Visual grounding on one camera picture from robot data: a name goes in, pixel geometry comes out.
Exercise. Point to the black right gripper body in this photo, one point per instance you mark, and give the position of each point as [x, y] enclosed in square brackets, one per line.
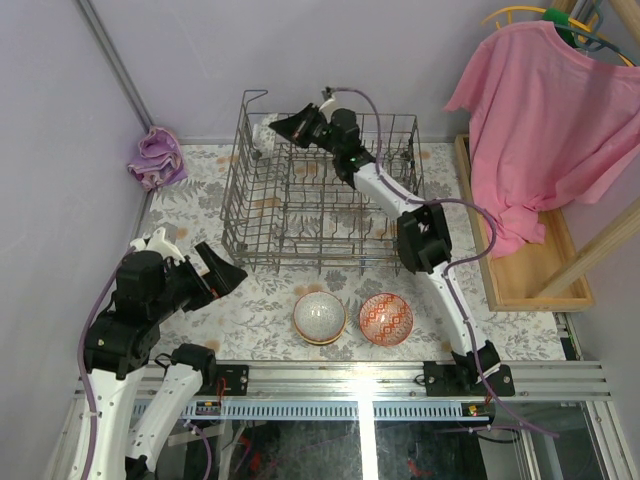
[323, 138]

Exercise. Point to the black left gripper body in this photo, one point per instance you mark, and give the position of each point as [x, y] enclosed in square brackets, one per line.
[201, 286]

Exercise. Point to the grey dotted bowl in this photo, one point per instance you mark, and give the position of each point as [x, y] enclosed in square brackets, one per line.
[319, 314]

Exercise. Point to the yellow floral bowl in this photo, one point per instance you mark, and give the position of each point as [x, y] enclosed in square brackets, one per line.
[319, 342]

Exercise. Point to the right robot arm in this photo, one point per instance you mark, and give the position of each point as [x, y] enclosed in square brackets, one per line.
[424, 243]

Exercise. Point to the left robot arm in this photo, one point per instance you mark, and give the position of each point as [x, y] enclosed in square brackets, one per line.
[113, 353]

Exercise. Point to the floral table mat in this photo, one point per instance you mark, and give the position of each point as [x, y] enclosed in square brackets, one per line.
[256, 321]

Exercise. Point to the purple crumpled cloth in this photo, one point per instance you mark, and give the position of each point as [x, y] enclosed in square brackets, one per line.
[159, 161]

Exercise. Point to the red diamond patterned bowl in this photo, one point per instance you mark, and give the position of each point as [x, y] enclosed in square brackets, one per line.
[386, 319]

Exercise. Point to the pink t-shirt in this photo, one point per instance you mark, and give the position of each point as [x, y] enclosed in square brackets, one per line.
[548, 126]

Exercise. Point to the yellow clothes hanger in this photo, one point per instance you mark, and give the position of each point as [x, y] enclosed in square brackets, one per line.
[590, 19]

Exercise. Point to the teal clothes hanger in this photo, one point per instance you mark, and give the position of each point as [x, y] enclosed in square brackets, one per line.
[578, 38]

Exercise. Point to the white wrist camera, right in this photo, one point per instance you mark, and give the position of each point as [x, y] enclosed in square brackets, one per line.
[329, 104]

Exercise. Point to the white wrist camera, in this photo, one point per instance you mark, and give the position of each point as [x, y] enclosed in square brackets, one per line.
[159, 243]
[329, 104]

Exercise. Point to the white wrist camera, left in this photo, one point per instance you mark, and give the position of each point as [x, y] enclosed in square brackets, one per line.
[159, 243]

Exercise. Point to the grey wire dish rack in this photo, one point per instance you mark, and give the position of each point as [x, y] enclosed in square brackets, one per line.
[291, 210]

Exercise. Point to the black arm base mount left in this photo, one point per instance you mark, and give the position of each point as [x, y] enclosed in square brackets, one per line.
[231, 380]

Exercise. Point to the aluminium frame rail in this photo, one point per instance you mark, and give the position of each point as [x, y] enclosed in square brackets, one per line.
[545, 381]

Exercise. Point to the slotted cable duct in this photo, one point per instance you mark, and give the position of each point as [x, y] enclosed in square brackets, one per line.
[342, 410]

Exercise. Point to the wooden tray frame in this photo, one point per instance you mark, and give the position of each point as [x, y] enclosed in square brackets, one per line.
[513, 283]

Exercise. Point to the corner aluminium post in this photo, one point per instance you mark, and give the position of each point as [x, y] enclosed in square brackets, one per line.
[105, 44]

